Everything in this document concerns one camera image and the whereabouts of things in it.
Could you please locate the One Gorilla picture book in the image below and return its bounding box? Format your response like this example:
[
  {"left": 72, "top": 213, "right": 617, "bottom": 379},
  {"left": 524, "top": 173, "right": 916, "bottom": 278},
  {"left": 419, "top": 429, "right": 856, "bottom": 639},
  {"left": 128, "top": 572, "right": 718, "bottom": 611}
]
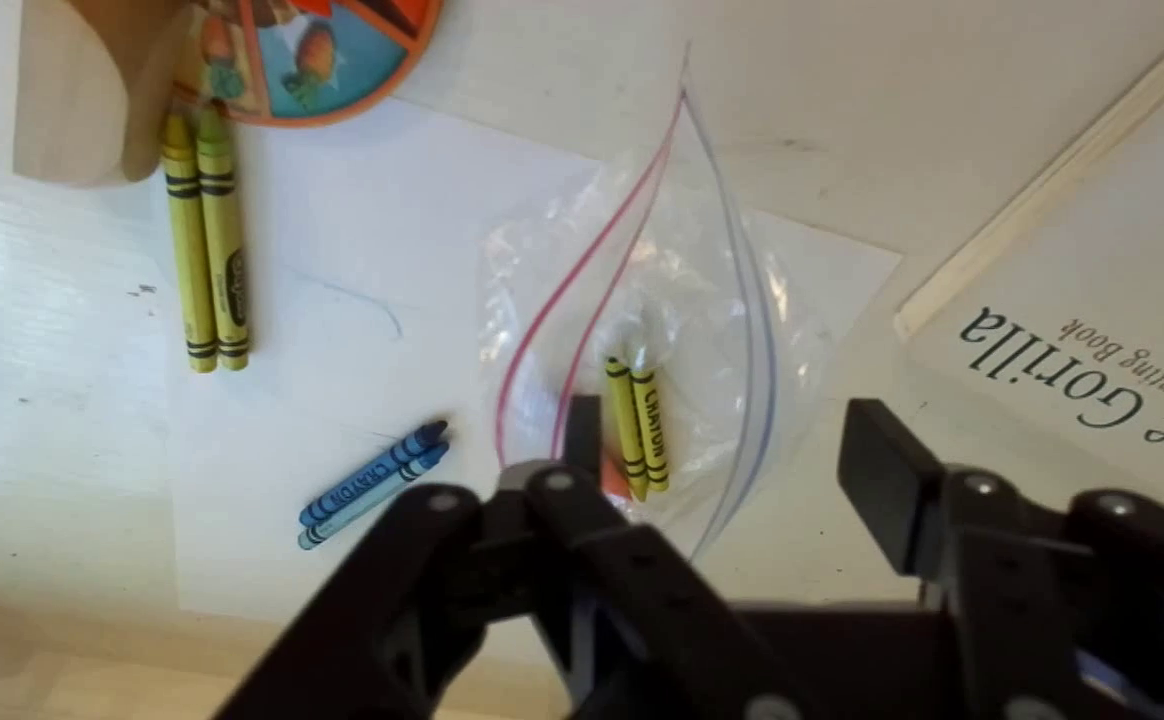
[{"left": 893, "top": 11, "right": 1164, "bottom": 504}]

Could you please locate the short yellow crayon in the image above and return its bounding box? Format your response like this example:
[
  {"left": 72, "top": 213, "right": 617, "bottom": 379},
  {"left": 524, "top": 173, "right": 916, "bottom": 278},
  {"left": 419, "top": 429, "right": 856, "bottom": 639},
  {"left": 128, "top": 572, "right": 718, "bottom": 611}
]
[
  {"left": 630, "top": 353, "right": 678, "bottom": 502},
  {"left": 600, "top": 347, "right": 653, "bottom": 504}
]

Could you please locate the clear plastic zip bag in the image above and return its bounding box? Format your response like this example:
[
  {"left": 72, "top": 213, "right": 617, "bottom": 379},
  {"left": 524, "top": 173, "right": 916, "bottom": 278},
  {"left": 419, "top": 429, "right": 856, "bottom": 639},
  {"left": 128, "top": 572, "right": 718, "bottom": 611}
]
[{"left": 476, "top": 44, "right": 798, "bottom": 563}]

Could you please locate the blue crayon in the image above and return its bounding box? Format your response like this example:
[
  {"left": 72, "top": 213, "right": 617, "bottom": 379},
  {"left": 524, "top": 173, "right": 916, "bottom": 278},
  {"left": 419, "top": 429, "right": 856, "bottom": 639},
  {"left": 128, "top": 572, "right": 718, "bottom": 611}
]
[{"left": 291, "top": 418, "right": 455, "bottom": 553}]

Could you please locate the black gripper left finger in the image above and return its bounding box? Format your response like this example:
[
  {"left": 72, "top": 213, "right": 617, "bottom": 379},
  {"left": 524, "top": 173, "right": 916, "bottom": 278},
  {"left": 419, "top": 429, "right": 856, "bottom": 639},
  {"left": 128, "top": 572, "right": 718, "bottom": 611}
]
[{"left": 212, "top": 392, "right": 798, "bottom": 720}]

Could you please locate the white paper sheet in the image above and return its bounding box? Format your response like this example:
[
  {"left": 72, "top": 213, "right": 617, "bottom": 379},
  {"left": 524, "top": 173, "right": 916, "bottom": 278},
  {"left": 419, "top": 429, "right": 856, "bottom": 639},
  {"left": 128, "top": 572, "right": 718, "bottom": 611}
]
[{"left": 174, "top": 97, "right": 904, "bottom": 632}]

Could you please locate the orange red crayon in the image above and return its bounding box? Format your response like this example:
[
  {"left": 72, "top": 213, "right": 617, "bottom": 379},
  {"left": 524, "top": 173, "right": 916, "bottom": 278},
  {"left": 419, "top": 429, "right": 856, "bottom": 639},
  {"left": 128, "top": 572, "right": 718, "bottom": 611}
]
[{"left": 596, "top": 446, "right": 641, "bottom": 507}]

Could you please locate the light wooden block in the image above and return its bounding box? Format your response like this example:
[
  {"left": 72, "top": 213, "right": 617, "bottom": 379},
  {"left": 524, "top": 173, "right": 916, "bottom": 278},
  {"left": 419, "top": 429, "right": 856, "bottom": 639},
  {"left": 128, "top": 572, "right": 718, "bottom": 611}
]
[{"left": 11, "top": 0, "right": 196, "bottom": 191}]

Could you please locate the round colourful puzzle disc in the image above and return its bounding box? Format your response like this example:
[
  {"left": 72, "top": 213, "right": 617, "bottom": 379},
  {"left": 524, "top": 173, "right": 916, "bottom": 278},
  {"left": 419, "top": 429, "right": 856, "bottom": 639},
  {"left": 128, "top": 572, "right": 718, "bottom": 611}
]
[{"left": 192, "top": 0, "right": 448, "bottom": 134}]

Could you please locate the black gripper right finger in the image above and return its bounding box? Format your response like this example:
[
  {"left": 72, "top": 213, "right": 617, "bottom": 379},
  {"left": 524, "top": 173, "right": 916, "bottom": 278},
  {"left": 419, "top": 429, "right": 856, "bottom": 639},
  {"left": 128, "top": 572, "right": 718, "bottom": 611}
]
[{"left": 837, "top": 398, "right": 1164, "bottom": 720}]

